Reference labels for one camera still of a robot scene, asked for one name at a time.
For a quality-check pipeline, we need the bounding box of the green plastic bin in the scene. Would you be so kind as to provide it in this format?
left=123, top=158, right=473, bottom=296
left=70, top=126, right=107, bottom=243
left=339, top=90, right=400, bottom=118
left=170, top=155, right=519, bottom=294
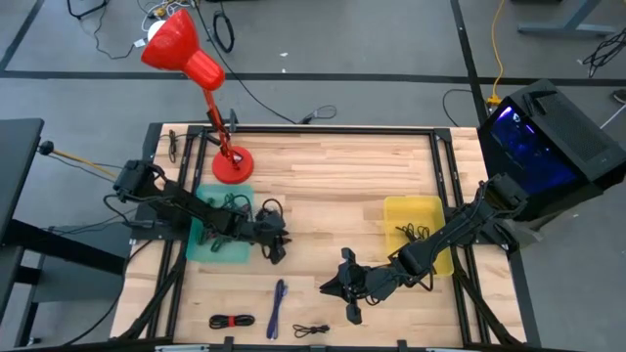
left=185, top=183, right=257, bottom=266

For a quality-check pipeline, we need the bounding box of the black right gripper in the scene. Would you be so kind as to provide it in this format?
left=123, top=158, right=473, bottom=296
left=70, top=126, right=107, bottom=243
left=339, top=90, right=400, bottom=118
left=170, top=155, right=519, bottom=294
left=319, top=246, right=400, bottom=327

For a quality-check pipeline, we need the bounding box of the wooden rod with black knob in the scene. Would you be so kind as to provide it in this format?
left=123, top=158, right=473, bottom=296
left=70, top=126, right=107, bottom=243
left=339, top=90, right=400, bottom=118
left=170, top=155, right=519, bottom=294
left=37, top=140, right=119, bottom=180

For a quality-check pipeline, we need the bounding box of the green braided USB cable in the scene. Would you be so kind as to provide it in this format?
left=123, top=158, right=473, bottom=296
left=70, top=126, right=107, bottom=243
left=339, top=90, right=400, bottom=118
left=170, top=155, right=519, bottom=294
left=197, top=226, right=232, bottom=254
left=198, top=192, right=256, bottom=222

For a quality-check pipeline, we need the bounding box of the black aluminium table frame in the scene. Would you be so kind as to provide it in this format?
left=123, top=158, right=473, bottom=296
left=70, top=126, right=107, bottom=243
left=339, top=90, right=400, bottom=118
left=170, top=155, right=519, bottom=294
left=110, top=121, right=542, bottom=352

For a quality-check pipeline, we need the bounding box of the short black USB cable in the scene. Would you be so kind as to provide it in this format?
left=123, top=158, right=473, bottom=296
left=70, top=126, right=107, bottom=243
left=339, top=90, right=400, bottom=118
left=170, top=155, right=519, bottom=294
left=394, top=223, right=418, bottom=243

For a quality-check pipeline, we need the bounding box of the black coiled floor cable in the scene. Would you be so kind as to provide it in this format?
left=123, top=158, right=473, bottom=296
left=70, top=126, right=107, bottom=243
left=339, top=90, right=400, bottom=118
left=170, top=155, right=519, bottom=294
left=211, top=10, right=237, bottom=55

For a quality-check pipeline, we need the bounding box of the grey desk leg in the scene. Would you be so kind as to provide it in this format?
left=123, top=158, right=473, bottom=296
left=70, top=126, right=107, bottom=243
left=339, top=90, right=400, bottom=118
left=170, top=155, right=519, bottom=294
left=516, top=0, right=620, bottom=38

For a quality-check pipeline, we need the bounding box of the black cable with red tie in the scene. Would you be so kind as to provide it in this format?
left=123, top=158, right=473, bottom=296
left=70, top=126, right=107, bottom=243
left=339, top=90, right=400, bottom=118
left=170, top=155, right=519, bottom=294
left=208, top=313, right=256, bottom=330

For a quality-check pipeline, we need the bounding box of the yellow plastic bin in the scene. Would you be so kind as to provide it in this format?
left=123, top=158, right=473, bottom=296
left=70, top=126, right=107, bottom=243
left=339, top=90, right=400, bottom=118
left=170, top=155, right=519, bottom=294
left=382, top=195, right=456, bottom=279

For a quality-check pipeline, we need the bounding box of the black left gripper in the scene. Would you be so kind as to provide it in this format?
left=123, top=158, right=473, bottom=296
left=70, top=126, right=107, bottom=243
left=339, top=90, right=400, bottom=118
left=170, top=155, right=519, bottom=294
left=250, top=206, right=293, bottom=266

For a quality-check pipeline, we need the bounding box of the black computer tower blue light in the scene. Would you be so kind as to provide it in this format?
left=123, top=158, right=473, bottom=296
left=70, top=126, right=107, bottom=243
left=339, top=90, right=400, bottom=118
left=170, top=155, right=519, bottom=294
left=476, top=78, right=626, bottom=223

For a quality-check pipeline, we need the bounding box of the black power adapter cord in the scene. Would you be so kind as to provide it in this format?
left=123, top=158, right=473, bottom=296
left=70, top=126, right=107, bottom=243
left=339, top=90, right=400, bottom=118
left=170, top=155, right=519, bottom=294
left=295, top=104, right=338, bottom=126

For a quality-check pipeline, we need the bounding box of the purple USB cable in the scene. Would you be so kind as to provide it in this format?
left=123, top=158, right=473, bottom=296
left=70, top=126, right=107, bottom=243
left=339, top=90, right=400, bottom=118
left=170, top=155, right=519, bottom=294
left=265, top=278, right=291, bottom=342

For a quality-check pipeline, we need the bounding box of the black floor cable tangle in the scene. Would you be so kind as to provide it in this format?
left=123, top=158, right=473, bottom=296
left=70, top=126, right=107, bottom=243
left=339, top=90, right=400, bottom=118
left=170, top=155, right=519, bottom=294
left=580, top=27, right=626, bottom=79

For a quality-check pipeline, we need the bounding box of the red desk lamp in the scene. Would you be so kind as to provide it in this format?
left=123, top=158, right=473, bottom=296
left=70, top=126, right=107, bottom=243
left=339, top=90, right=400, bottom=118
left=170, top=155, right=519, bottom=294
left=140, top=8, right=256, bottom=186

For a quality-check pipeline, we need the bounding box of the black desk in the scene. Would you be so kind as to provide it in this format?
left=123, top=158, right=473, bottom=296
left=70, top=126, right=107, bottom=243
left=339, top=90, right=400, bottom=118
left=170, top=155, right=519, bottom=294
left=0, top=116, right=134, bottom=349

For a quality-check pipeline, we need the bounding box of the thin black cable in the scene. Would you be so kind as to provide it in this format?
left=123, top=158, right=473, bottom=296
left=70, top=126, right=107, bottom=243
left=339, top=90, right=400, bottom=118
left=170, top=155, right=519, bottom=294
left=291, top=323, right=332, bottom=340

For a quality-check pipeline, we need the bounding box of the yellow extension cord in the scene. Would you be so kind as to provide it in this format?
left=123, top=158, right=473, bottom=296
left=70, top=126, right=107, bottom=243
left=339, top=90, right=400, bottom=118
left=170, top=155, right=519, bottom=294
left=486, top=0, right=508, bottom=107

